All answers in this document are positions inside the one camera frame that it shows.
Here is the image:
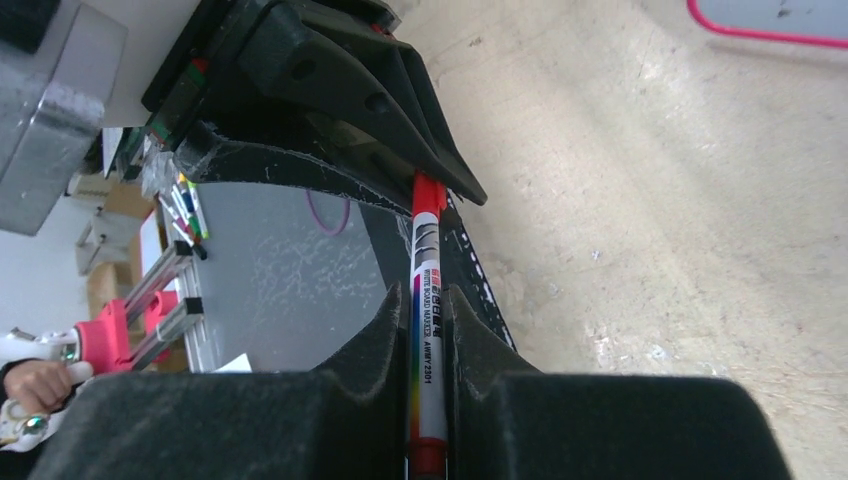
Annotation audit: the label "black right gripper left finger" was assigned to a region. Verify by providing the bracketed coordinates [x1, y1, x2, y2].
[30, 285, 405, 479]

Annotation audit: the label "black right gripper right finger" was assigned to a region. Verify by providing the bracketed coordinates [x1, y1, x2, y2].
[442, 287, 791, 479]

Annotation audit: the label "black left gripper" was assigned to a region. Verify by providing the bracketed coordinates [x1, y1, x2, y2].
[142, 1, 488, 216]

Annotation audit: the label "red whiteboard marker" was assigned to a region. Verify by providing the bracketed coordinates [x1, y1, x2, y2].
[404, 170, 450, 480]

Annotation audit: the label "red marker cap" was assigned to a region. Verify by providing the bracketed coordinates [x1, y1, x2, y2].
[412, 171, 447, 219]

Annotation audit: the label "red framed whiteboard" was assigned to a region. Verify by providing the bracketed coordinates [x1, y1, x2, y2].
[686, 0, 847, 49]

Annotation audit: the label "coloured markers in background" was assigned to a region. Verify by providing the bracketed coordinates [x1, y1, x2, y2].
[157, 180, 209, 261]

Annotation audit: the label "person hand in background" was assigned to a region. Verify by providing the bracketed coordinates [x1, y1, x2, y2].
[1, 359, 74, 415]

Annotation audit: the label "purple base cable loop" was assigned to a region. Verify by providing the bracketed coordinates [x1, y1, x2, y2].
[304, 188, 352, 238]

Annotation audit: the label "aluminium table frame rail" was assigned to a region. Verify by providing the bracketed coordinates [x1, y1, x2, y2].
[122, 240, 204, 371]

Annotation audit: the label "pink leader arm handle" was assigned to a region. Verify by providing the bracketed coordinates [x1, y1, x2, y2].
[0, 290, 181, 378]

